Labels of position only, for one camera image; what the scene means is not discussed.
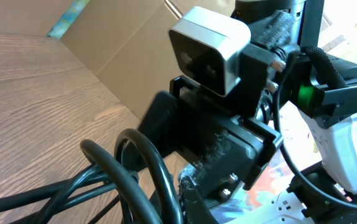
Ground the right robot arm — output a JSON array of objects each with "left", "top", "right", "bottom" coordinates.
[{"left": 114, "top": 1, "right": 357, "bottom": 223}]

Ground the black multi-head usb cable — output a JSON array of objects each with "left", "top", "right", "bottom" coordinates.
[{"left": 0, "top": 128, "right": 184, "bottom": 224}]

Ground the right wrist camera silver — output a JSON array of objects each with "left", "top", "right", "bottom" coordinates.
[{"left": 169, "top": 6, "right": 251, "bottom": 96}]

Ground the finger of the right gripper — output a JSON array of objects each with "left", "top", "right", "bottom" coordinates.
[
  {"left": 123, "top": 91, "right": 177, "bottom": 171},
  {"left": 190, "top": 131, "right": 264, "bottom": 205}
]

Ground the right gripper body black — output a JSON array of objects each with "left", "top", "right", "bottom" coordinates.
[{"left": 171, "top": 44, "right": 300, "bottom": 174}]

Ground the right camera cable black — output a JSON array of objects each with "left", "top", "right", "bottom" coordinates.
[{"left": 273, "top": 49, "right": 357, "bottom": 211}]

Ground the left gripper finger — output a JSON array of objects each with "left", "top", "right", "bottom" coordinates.
[{"left": 179, "top": 176, "right": 218, "bottom": 224}]

